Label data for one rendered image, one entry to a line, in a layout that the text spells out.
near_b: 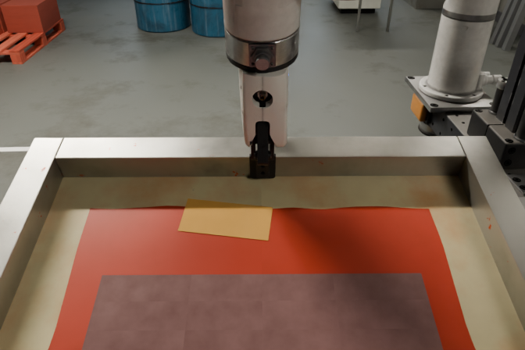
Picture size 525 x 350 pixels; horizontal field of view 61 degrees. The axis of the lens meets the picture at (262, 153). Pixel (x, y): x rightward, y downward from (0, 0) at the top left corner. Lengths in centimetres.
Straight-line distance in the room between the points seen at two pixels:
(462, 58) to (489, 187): 41
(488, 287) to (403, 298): 9
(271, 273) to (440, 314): 17
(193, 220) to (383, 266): 22
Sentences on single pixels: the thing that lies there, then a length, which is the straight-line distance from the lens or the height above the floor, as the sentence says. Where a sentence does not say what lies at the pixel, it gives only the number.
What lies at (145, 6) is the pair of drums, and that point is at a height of 29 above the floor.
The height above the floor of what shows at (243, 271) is 116.
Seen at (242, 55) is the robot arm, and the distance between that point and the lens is 44.
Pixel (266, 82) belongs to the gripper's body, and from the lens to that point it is 44.
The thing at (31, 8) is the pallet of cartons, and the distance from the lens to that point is 524.
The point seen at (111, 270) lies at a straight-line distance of 52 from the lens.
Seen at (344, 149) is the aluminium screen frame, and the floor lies 123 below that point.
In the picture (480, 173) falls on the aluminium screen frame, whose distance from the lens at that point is 59.
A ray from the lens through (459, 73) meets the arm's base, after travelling 96.
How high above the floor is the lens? 152
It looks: 32 degrees down
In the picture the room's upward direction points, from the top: straight up
